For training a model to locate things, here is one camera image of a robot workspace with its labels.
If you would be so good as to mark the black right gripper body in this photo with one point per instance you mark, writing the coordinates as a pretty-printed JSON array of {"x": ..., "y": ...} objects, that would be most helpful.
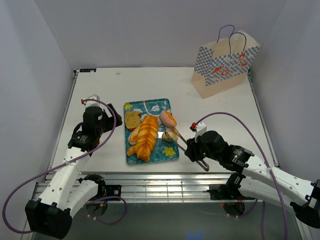
[{"x": 204, "y": 153}]

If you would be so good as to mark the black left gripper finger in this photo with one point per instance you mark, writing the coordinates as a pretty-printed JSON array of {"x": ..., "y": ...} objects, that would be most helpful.
[
  {"x": 118, "y": 120},
  {"x": 112, "y": 108}
]

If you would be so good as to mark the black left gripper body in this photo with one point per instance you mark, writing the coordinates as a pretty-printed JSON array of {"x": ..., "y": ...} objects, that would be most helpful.
[{"x": 108, "y": 124}]

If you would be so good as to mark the metal tongs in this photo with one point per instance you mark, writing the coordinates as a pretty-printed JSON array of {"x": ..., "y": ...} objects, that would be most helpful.
[{"x": 182, "y": 145}]

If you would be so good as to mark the small round pale bun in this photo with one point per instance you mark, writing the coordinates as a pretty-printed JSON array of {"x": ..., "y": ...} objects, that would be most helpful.
[{"x": 170, "y": 136}]

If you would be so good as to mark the pink sugared doughnut bread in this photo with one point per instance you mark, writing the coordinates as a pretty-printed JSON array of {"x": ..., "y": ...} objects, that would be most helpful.
[{"x": 167, "y": 119}]

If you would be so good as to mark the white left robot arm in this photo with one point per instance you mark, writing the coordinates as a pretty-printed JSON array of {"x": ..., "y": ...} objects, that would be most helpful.
[{"x": 53, "y": 211}]

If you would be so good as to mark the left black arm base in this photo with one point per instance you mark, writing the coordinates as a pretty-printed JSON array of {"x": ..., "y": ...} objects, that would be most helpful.
[{"x": 112, "y": 191}]

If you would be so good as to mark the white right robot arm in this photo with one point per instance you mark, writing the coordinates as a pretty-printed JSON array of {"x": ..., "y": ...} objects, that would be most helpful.
[{"x": 304, "y": 195}]

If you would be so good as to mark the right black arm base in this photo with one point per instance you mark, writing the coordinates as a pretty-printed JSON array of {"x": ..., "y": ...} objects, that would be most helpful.
[{"x": 229, "y": 190}]

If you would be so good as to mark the brown bread slice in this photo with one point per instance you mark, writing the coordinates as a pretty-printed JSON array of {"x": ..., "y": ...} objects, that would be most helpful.
[{"x": 132, "y": 120}]

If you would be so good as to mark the large braided orange bread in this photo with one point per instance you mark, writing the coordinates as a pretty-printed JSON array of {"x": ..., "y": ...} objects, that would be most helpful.
[{"x": 146, "y": 138}]

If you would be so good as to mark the checkered paper bag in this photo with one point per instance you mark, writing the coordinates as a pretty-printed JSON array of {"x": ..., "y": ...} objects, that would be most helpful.
[{"x": 223, "y": 64}]

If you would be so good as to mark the white-edged hot dog bun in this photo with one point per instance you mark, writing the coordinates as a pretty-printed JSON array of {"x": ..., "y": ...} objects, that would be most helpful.
[{"x": 133, "y": 136}]

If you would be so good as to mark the small orange croissant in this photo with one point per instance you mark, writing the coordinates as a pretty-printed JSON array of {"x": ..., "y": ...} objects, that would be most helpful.
[{"x": 131, "y": 151}]

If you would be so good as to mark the teal floral tray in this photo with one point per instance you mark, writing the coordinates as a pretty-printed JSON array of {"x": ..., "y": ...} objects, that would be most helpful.
[{"x": 163, "y": 151}]

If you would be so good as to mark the blue label sticker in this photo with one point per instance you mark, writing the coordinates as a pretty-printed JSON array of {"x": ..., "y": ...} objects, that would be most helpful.
[{"x": 87, "y": 70}]

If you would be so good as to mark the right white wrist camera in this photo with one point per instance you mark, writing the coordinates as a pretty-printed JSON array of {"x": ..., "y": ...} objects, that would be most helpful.
[{"x": 199, "y": 129}]

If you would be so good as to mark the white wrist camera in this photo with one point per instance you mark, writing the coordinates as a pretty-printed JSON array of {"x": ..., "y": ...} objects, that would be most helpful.
[
  {"x": 199, "y": 129},
  {"x": 92, "y": 100}
]

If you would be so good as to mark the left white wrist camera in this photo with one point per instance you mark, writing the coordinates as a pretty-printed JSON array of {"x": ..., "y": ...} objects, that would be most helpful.
[{"x": 92, "y": 100}]

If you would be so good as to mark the aluminium table frame rail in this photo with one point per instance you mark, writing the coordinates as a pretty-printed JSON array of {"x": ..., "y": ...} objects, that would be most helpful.
[{"x": 143, "y": 188}]

